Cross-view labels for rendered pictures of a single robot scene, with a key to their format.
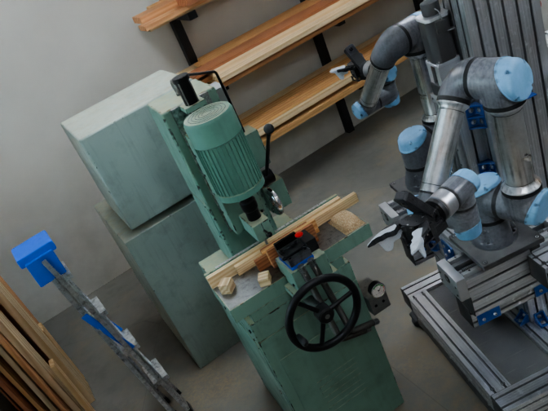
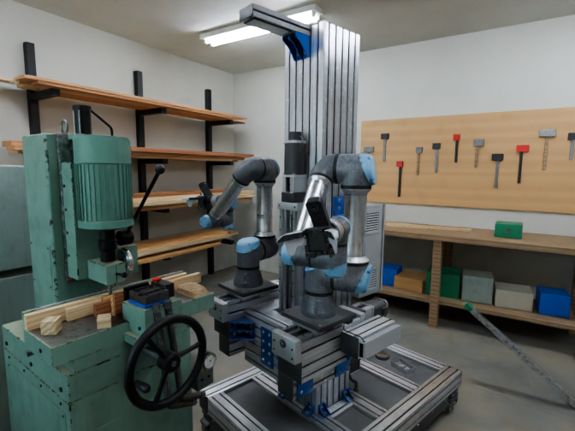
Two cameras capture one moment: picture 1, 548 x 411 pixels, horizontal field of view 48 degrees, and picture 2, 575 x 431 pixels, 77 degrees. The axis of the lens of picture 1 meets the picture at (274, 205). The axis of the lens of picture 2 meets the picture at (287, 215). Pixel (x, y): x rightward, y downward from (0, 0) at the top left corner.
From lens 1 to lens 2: 99 cm
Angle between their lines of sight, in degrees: 42
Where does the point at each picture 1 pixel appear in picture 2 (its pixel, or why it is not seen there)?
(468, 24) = (322, 149)
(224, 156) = (109, 175)
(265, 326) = (85, 381)
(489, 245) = (321, 313)
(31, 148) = not seen: outside the picture
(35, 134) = not seen: outside the picture
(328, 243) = not seen: hidden behind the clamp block
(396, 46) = (257, 168)
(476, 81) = (344, 162)
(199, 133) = (91, 143)
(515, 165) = (358, 238)
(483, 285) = (311, 351)
